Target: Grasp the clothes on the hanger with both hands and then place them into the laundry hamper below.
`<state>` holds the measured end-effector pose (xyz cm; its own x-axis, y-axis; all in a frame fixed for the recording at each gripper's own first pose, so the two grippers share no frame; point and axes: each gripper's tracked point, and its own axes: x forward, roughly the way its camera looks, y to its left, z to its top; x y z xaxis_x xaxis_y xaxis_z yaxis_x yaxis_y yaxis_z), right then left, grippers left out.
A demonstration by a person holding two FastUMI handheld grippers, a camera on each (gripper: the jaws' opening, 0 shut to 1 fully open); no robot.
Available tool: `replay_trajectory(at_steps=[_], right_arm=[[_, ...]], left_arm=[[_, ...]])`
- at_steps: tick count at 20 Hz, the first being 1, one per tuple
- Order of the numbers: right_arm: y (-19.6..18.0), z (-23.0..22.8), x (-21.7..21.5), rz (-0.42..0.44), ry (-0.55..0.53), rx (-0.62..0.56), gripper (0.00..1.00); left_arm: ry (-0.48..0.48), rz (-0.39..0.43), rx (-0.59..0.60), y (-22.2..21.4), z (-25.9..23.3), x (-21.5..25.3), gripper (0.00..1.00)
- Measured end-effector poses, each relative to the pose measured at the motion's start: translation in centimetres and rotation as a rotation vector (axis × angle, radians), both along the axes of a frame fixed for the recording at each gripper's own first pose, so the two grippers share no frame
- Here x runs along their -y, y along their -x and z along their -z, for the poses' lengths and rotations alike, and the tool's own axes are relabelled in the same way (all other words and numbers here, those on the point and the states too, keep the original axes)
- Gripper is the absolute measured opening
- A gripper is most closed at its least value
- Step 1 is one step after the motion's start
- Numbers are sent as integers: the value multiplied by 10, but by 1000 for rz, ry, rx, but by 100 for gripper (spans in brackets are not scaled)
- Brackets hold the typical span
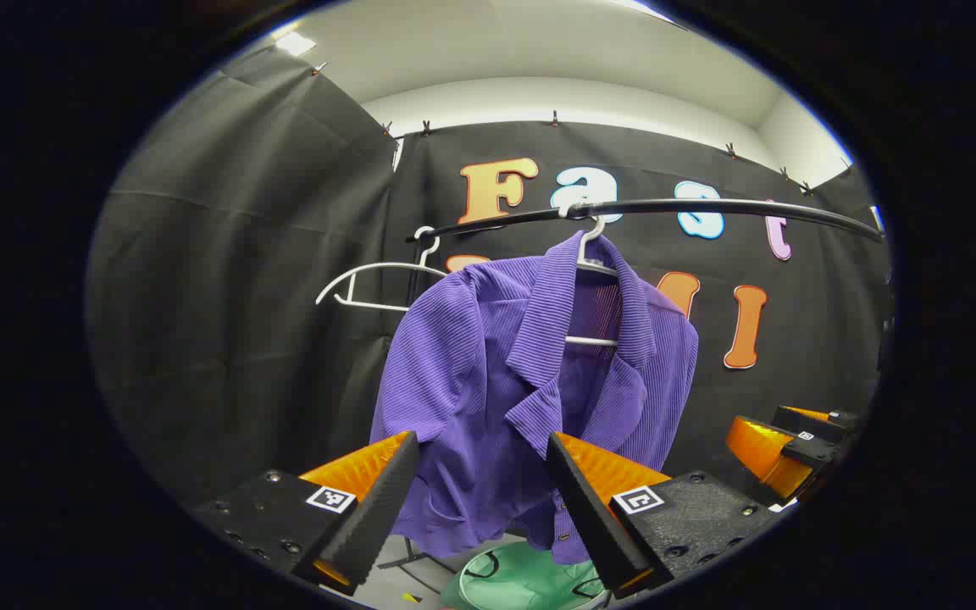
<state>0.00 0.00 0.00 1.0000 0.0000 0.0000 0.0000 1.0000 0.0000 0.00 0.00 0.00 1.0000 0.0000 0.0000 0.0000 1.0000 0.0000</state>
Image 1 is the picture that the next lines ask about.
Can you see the black backdrop cloth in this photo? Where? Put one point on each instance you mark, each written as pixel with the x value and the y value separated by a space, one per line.
pixel 242 296
pixel 810 339

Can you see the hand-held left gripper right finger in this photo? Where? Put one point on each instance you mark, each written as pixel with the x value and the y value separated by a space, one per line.
pixel 590 517

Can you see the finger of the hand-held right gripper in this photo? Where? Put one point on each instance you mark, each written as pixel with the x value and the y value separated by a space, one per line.
pixel 806 453
pixel 803 420

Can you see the green laundry hamper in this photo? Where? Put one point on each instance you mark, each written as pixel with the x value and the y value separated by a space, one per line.
pixel 530 580

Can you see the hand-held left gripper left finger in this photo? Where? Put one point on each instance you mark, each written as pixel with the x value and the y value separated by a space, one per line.
pixel 374 517

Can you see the white plastic clothes hanger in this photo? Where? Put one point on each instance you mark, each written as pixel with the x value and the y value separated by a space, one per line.
pixel 590 341
pixel 378 264

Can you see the purple ribbed shirt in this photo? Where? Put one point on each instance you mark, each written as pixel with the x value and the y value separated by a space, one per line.
pixel 471 381

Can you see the black clothes rack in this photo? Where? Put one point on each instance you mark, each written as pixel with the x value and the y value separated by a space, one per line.
pixel 708 204

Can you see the ceiling light panel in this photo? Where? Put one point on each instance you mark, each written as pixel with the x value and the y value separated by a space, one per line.
pixel 640 8
pixel 295 42

